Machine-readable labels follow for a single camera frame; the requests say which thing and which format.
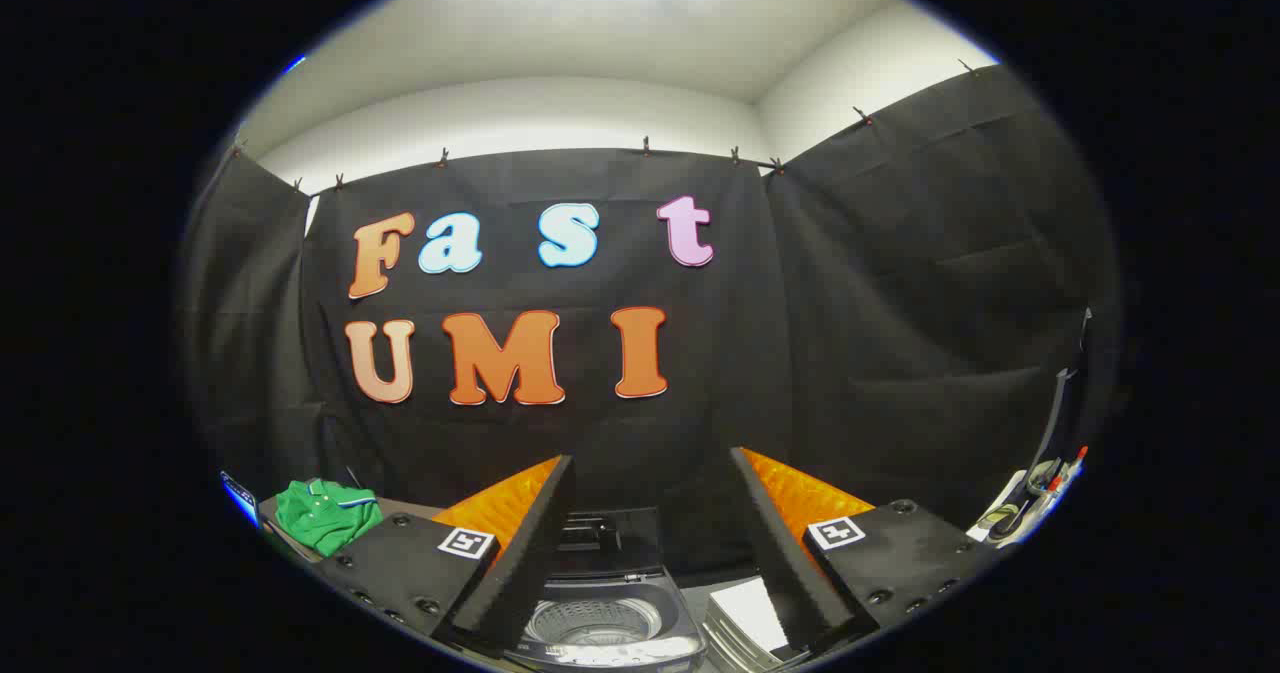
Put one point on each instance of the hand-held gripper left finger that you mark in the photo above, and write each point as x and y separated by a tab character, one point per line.
530	553

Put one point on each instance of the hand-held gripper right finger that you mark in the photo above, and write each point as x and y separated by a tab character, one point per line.
780	553

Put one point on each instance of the dark grey washing machine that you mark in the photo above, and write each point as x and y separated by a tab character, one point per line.
685	623

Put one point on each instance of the green polo shirt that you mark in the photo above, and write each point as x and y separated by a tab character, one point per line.
320	518

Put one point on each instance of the white paper sheet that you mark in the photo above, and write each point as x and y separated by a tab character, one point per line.
750	613

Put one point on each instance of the grey ribbed stack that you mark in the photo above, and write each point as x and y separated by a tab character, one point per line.
725	648

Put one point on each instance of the black sandal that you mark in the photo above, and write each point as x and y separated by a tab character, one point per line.
1000	521

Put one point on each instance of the black backdrop cloth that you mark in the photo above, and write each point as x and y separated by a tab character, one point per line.
900	303

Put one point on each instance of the blue screen device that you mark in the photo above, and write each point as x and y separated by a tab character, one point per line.
240	498

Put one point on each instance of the red-tipped pen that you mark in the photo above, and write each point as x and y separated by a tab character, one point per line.
1070	465

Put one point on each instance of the grey metal stand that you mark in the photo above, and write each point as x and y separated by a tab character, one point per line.
1050	413

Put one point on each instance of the row of black clips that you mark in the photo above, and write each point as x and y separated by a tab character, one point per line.
646	145

